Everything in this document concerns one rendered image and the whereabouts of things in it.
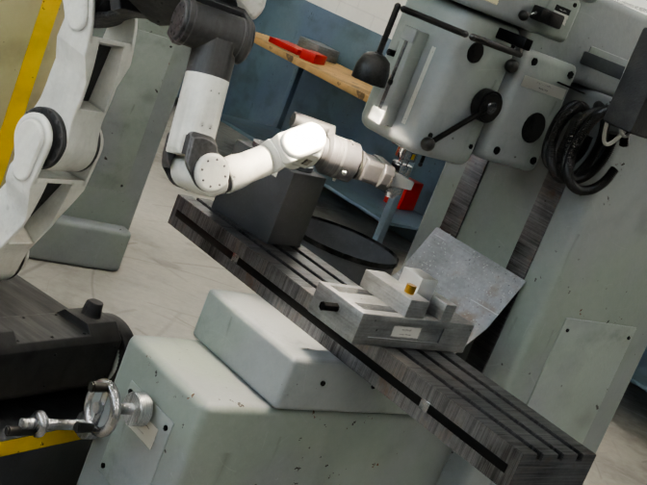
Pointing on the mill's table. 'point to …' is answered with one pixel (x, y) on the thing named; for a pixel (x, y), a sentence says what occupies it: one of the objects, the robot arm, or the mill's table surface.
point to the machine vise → (390, 320)
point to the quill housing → (444, 80)
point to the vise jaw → (394, 293)
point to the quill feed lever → (487, 104)
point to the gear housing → (506, 12)
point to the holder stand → (273, 202)
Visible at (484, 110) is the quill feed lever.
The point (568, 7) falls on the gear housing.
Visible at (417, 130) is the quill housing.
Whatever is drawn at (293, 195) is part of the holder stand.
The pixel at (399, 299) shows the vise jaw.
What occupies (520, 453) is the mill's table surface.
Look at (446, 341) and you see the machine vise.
